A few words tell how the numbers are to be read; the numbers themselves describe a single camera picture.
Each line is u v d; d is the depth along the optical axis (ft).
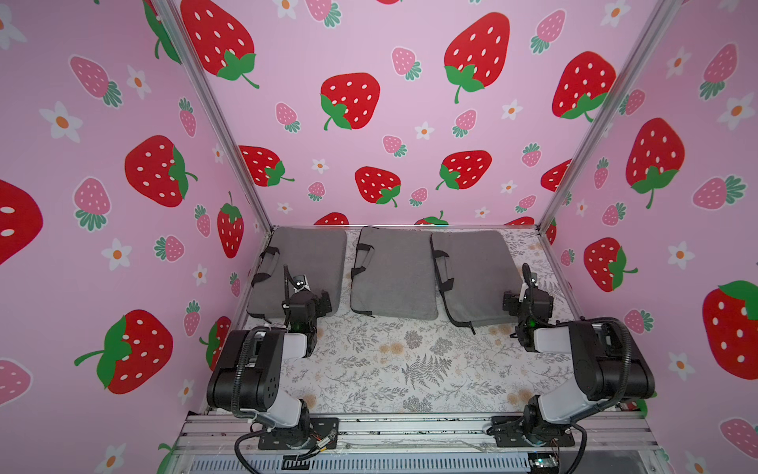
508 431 2.41
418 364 2.82
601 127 2.94
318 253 3.63
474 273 3.41
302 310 2.35
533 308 2.38
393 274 3.32
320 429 2.44
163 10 2.21
